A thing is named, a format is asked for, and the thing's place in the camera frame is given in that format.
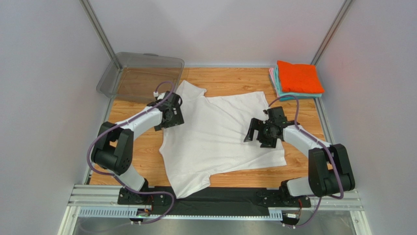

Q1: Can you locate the white t-shirt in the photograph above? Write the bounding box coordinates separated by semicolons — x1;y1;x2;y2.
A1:
159;81;287;199

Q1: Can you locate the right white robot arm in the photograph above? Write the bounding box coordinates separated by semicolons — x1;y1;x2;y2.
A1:
244;107;355;199

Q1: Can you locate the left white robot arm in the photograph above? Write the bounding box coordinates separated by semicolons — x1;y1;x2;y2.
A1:
88;92;184;192

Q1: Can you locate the orange folded t-shirt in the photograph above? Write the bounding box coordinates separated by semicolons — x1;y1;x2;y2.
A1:
277;60;325;94

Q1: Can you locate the pink folded t-shirt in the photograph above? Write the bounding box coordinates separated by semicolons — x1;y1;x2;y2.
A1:
269;68;280;97

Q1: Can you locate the clear grey plastic bin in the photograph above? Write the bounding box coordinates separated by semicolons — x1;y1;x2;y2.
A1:
96;52;185;103

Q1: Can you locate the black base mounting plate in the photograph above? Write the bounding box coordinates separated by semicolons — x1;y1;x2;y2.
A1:
117;187;311;216

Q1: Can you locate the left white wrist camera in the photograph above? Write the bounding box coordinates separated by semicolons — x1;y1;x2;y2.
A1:
153;92;168;101

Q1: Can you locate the aluminium frame rail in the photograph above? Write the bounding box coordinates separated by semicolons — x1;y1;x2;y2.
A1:
58;185;370;235

